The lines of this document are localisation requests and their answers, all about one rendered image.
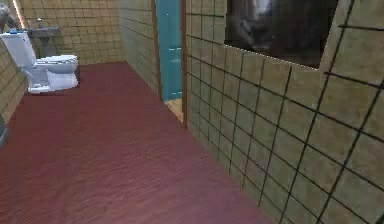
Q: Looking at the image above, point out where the grey object at floor edge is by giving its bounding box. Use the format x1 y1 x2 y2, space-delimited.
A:
0 114 10 149

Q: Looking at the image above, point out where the grey wall sink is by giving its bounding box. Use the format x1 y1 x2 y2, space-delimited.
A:
27 18 62 58

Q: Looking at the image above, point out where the white toilet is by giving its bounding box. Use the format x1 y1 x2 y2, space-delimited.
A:
0 30 80 94

